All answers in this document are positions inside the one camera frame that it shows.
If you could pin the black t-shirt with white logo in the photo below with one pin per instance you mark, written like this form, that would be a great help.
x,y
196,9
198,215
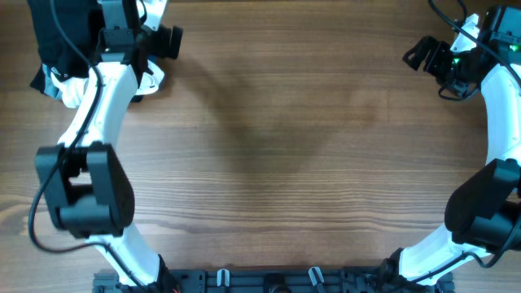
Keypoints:
x,y
67,32

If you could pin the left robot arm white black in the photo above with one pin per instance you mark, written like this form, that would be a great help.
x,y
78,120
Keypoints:
x,y
98,57

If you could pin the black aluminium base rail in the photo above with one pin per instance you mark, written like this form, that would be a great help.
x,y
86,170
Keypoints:
x,y
315,279

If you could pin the dark blue garment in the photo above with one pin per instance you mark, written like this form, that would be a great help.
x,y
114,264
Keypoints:
x,y
38,83

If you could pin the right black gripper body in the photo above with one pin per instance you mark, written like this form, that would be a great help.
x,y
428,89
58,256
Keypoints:
x,y
447,66

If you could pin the light blue grey garment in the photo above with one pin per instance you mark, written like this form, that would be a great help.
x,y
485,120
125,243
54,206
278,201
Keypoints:
x,y
50,89

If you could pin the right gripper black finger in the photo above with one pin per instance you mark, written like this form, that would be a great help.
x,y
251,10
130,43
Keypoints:
x,y
427,43
415,56

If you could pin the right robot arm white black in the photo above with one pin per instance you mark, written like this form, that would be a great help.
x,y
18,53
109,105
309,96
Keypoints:
x,y
480,223

